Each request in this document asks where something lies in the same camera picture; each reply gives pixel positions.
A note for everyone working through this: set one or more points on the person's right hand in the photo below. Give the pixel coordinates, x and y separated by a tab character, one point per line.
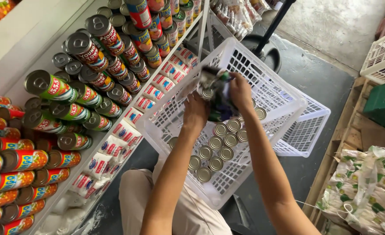
242	93

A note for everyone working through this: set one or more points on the person's left hand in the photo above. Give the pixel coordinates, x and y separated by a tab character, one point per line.
195	112

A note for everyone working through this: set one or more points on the person's left fingers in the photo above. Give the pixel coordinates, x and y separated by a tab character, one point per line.
197	98

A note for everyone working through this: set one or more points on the person's right fingers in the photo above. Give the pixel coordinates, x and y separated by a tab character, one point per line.
236	78

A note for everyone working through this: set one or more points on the bunch of green-label cans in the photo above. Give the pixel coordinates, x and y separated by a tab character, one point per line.
219	98

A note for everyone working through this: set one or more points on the large white plastic basket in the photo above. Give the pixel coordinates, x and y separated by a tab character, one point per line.
270	88

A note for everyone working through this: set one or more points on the group of silver-top cans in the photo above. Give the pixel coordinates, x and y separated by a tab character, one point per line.
216	142

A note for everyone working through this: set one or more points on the bundle of clear-wrapped packets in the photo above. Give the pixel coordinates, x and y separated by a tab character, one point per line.
236	18

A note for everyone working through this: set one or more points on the black pole stand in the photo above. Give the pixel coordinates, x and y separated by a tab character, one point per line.
272	26

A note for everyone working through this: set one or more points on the row of white red-blue packets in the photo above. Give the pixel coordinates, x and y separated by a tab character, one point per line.
124	132

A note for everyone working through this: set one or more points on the small white plastic basket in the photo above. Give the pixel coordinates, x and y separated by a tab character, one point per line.
305	130

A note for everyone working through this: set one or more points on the stack of red-blue-label tins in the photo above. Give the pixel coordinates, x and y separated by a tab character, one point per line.
140	14

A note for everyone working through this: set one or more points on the person's beige trousers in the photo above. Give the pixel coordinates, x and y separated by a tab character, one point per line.
133	195

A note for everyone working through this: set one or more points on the stack of dark-red-label tins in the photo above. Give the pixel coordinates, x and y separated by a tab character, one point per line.
88	54

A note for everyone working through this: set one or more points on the black stool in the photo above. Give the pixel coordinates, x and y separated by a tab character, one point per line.
239	217

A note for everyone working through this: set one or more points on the wooden pallet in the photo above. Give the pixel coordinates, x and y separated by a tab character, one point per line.
359	133

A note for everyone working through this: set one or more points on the stack of green-label tins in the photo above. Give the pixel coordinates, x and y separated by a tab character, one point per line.
58	89

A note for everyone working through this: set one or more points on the white lattice crate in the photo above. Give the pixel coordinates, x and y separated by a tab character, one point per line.
383	58

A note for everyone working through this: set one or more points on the green-yellow printed plastic bag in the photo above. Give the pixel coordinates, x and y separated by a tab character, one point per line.
365	192

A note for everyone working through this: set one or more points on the heap of clear plastic bags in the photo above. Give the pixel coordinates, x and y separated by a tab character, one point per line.
68	212

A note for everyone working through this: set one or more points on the white metal shelf rack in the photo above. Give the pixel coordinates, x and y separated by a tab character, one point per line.
22	39

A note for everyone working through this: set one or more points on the stack of orange-red-label tins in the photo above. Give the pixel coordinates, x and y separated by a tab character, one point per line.
22	160

